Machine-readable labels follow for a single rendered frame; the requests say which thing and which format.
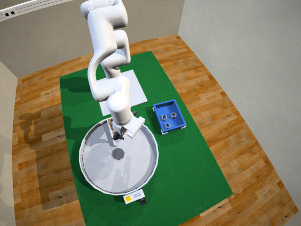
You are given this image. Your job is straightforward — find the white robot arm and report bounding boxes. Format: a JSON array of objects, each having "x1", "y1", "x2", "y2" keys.
[{"x1": 80, "y1": 0, "x2": 145, "y2": 139}]

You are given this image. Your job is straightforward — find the blue crate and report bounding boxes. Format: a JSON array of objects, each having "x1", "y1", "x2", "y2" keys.
[{"x1": 153, "y1": 99, "x2": 186, "y2": 133}]

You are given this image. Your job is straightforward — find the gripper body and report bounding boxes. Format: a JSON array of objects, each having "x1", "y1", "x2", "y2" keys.
[{"x1": 112, "y1": 121, "x2": 127, "y2": 136}]

